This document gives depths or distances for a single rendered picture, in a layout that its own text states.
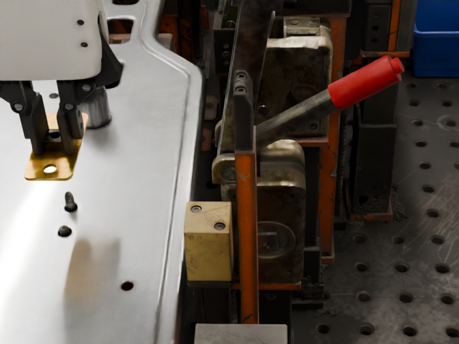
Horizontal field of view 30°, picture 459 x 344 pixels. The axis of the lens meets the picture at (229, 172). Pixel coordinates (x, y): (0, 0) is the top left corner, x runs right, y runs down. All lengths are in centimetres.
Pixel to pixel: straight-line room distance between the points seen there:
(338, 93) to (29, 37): 23
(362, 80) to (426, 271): 50
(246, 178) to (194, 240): 9
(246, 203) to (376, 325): 49
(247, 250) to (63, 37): 20
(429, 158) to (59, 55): 75
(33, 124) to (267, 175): 19
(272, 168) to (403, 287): 43
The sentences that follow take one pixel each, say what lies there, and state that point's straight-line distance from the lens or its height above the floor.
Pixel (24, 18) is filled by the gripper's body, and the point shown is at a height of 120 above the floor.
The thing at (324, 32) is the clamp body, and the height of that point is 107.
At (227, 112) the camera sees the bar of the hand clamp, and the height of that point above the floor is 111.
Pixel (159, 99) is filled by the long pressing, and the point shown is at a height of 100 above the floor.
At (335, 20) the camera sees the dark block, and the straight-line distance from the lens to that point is 87.
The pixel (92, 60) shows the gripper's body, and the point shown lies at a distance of 62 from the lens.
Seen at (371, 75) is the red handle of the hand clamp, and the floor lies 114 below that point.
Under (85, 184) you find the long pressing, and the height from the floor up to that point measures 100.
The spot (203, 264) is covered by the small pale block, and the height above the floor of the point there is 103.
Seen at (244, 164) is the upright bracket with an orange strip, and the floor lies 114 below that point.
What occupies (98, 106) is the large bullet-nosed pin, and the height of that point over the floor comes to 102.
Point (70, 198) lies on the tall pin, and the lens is 73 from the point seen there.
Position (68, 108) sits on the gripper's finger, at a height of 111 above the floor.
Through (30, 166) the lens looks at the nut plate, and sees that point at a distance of 68.
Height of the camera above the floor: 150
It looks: 41 degrees down
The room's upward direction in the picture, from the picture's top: 2 degrees counter-clockwise
